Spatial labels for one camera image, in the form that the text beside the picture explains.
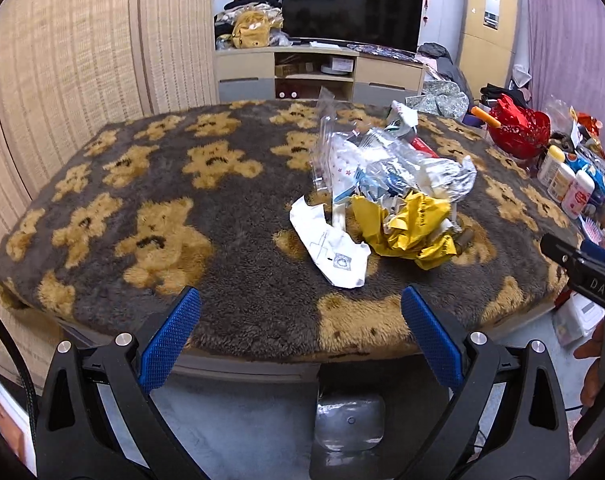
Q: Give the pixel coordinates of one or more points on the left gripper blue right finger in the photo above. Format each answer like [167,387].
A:
[506,417]

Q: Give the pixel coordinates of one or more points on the red openwork basket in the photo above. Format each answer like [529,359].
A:
[523,133]

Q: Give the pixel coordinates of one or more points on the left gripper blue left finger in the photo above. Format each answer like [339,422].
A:
[74,438]

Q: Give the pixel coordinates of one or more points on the red Skittles candy tube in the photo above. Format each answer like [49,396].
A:
[423,147]

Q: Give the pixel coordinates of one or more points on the orange stick in basket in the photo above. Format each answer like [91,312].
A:
[485,117]

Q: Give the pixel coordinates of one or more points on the person's right hand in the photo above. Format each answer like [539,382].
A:
[591,349]

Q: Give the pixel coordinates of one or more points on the woven beige folding screen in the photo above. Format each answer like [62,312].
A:
[70,67]

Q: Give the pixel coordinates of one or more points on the yellow backpack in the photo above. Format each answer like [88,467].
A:
[251,30]

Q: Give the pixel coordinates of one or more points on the white paper sheet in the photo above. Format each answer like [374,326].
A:
[341,261]

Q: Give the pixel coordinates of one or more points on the beige wooden TV cabinet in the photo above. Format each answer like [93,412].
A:
[302,72]

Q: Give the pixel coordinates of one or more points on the clear and silver plastic wrappers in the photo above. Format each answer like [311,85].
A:
[380,163]

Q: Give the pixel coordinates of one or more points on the yellow wrapper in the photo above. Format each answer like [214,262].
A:
[416,231]

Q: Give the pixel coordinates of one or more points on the black flat-screen television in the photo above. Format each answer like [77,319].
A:
[392,24]

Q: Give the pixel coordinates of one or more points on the brown bear-pattern plush blanket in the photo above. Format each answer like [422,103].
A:
[201,198]

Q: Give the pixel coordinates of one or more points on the floral grey cloth bundle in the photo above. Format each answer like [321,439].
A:
[442,98]

